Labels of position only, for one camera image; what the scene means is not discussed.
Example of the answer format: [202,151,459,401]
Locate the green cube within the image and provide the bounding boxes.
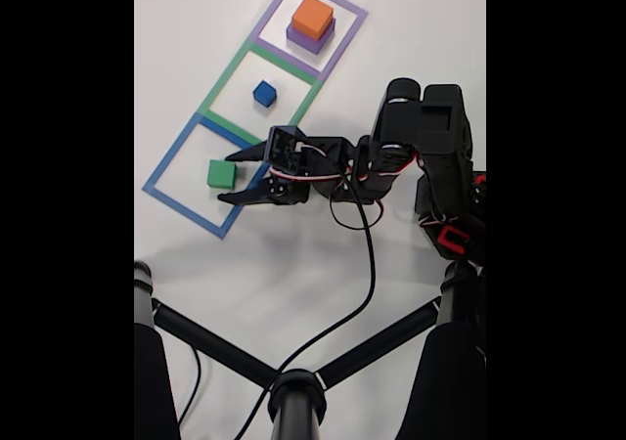
[206,159,238,190]

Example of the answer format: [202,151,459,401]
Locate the small blue cube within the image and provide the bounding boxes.
[252,79,279,108]

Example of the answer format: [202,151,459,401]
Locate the large purple cube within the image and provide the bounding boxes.
[286,17,337,56]

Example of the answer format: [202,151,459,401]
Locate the orange cube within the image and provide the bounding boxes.
[291,0,335,40]

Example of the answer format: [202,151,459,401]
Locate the red table clamp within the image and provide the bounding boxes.
[436,224,471,256]

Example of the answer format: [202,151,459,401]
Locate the black tripod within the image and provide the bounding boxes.
[134,259,487,440]

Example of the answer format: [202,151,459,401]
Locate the red white servo wire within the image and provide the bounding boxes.
[419,213,462,230]
[268,144,422,230]

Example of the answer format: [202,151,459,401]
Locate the blue square frame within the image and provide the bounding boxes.
[141,111,275,240]

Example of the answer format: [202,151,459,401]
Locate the green square frame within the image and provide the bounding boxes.
[198,38,324,146]

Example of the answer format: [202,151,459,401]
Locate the purple square frame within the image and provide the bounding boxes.
[249,0,369,80]

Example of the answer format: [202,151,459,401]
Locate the thick black camera cable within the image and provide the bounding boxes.
[233,173,378,440]

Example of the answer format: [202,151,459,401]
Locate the thin black cable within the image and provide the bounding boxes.
[176,346,202,426]

